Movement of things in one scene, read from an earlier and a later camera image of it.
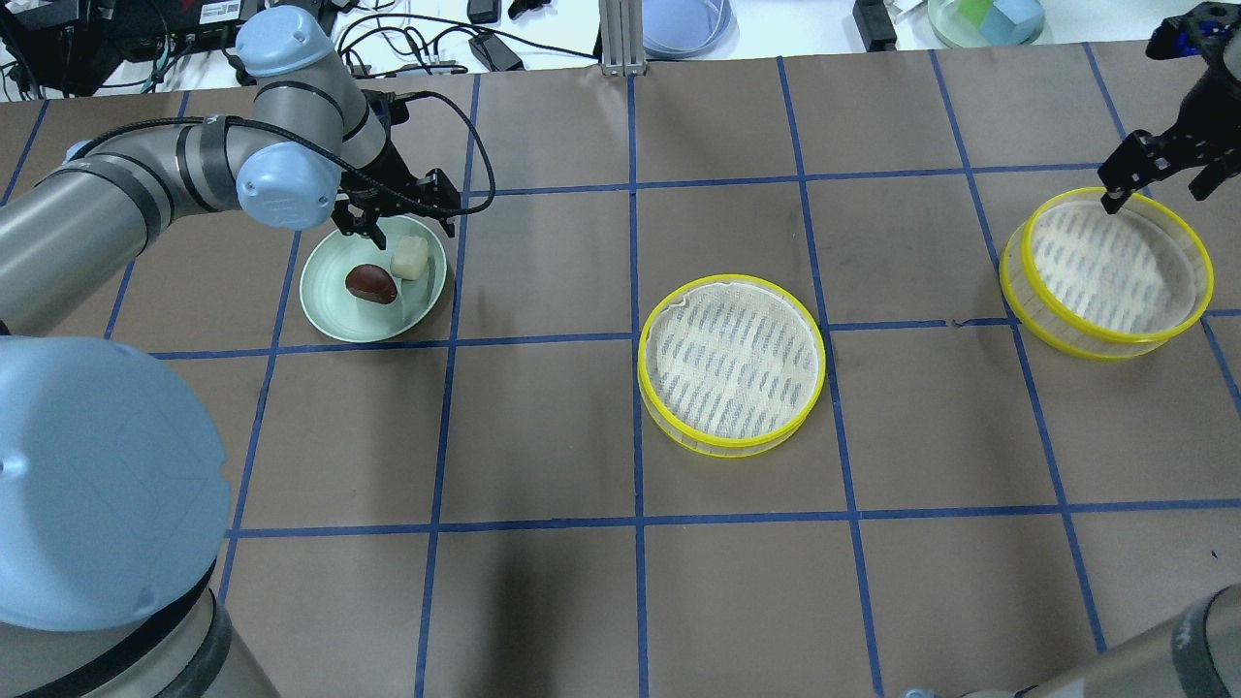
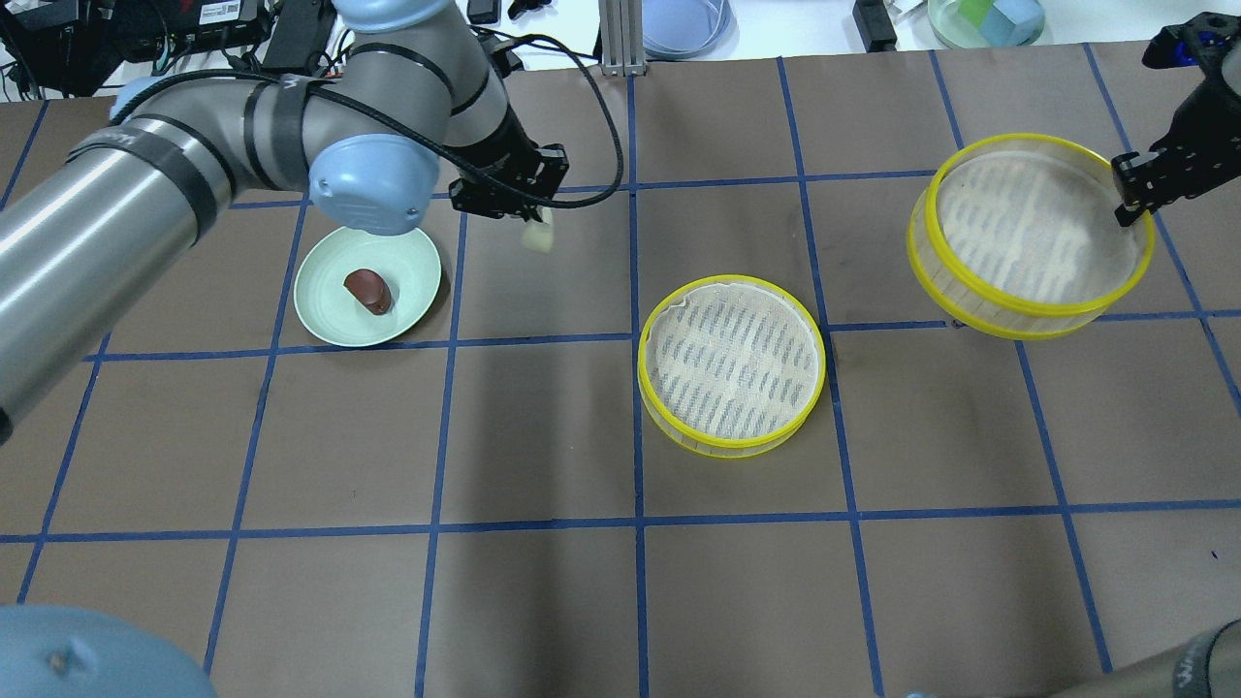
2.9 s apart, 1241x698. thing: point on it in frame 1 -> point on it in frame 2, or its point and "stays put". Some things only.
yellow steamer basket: [729, 364] stays put
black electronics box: [67, 50] stays put
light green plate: [358, 292] stays put
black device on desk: [875, 25] stays put
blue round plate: [689, 29] stays put
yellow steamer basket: [1085, 284] -> [1018, 237]
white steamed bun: [409, 258] -> [538, 236]
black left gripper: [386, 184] -> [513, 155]
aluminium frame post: [621, 23] stays put
